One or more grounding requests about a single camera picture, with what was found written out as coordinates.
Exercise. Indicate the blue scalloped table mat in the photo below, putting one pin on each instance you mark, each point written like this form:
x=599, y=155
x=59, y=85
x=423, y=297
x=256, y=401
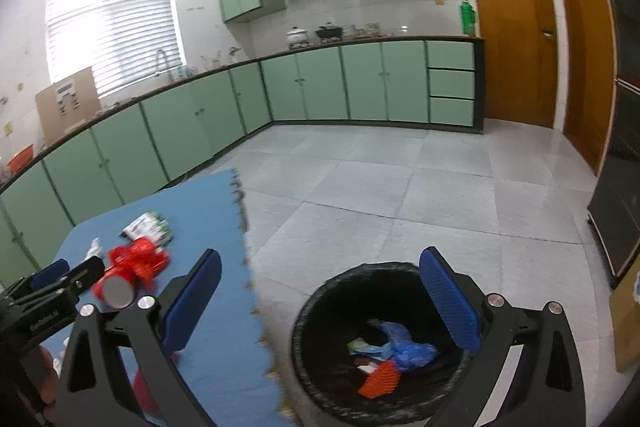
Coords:
x=210, y=217

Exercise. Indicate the green thermos flask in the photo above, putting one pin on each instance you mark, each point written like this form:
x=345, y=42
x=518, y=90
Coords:
x=467, y=19

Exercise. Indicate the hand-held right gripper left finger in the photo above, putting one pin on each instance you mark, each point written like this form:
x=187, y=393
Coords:
x=192, y=302

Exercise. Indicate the steel kitchen faucet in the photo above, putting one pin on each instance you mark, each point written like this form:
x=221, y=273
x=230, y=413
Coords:
x=161, y=59

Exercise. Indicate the wooden door with frame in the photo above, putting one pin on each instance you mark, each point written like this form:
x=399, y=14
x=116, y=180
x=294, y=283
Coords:
x=585, y=57

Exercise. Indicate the red plastic bag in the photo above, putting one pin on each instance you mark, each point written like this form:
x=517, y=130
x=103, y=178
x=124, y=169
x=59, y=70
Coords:
x=145, y=259

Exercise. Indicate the brown cardboard sheet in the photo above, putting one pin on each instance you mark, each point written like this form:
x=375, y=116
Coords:
x=82, y=107

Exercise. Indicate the white cooking pot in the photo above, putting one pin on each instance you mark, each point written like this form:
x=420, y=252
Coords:
x=297, y=35

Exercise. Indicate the black wok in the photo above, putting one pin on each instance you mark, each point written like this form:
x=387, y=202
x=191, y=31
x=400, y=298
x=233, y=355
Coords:
x=328, y=32

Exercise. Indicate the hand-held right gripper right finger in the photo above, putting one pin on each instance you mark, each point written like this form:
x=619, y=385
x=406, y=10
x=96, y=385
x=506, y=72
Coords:
x=450, y=302

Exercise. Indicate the person's left hand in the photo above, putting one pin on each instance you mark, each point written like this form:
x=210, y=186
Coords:
x=47, y=374

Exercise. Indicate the black glass cabinet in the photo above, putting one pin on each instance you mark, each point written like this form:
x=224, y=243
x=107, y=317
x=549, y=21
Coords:
x=620, y=157

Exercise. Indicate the orange foam fruit net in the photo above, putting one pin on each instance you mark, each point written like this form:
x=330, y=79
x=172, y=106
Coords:
x=380, y=379

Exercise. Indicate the white window blind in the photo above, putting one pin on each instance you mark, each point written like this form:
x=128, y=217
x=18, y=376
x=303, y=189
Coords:
x=110, y=22

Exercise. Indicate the red snack packet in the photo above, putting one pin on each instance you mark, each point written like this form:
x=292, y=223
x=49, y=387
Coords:
x=145, y=387

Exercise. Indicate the white tissue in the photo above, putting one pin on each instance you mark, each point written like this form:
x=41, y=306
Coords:
x=94, y=249

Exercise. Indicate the red plastic basin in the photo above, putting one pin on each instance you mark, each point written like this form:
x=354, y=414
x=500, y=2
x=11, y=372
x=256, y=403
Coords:
x=21, y=159

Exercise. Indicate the green base cabinet run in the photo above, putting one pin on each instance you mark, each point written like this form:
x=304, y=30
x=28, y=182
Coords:
x=320, y=82

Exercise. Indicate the round bin with black liner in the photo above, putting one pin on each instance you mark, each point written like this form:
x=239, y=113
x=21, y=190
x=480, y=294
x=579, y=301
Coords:
x=310, y=357

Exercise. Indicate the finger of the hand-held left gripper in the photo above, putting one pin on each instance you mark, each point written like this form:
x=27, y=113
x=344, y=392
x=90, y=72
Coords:
x=85, y=274
x=47, y=271

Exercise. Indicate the blue plastic bag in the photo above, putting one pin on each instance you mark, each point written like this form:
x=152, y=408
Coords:
x=407, y=349

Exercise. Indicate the green black snack wrapper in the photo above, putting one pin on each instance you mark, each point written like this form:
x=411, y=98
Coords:
x=147, y=227

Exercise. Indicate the light blue plastic wrapper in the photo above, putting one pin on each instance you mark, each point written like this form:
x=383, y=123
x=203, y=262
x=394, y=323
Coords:
x=365, y=347

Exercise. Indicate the red drink can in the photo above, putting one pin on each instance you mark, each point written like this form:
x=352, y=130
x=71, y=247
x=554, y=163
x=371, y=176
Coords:
x=116, y=289

